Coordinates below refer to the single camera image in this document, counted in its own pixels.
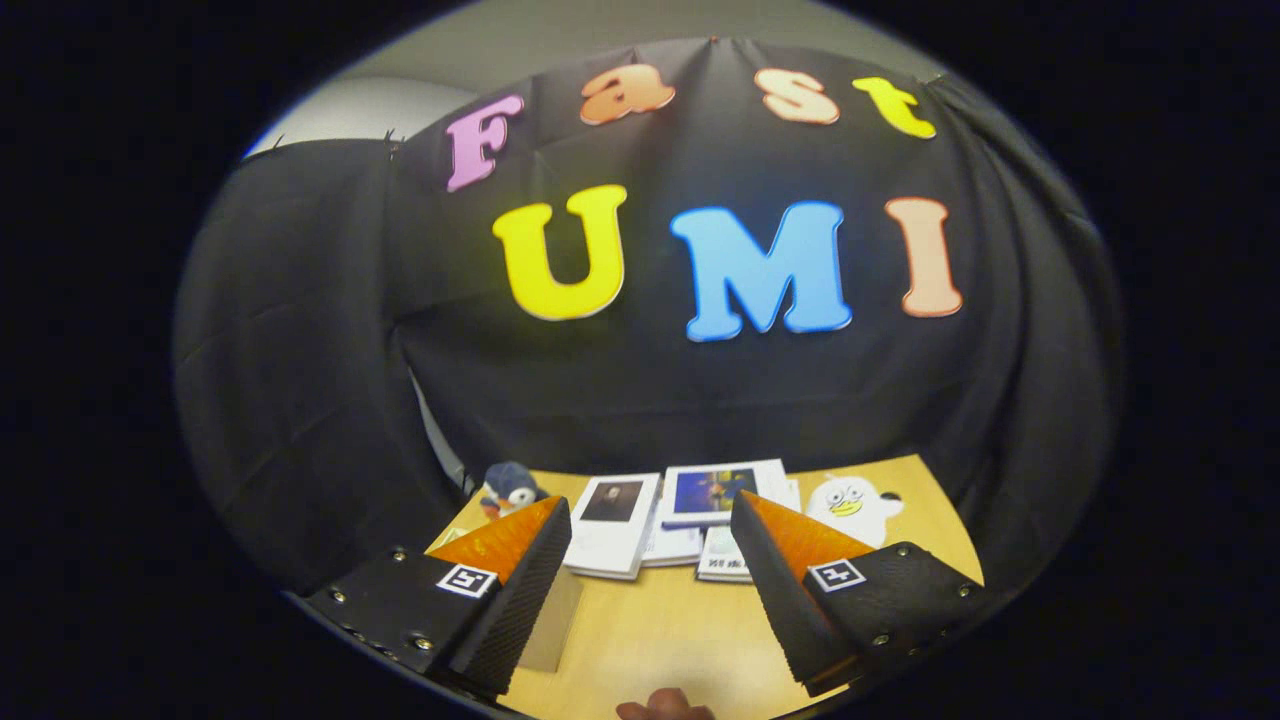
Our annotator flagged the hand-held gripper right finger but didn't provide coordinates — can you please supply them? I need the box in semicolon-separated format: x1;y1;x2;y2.
730;490;986;699

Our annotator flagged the beige fabric storage box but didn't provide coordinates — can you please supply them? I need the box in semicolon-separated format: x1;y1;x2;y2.
430;527;584;674

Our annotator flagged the plain white book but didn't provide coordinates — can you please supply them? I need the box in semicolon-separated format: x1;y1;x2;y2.
640;520;706;568

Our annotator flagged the book with blue picture cover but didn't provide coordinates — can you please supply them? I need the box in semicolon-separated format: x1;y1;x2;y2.
660;459;791;529

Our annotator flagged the white book with portrait cover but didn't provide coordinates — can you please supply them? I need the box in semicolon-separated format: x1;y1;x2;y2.
562;472;663;581

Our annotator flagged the white duck plush toy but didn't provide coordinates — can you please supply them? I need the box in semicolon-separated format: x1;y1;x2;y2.
805;474;904;549

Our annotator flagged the thick book with teal cover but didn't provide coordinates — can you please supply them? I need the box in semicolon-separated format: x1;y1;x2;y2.
695;527;753;584

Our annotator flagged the blue penguin plush toy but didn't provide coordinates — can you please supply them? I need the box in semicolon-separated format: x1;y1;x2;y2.
478;461;549;521

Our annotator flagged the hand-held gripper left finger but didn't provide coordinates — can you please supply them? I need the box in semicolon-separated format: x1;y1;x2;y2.
303;495;573;701

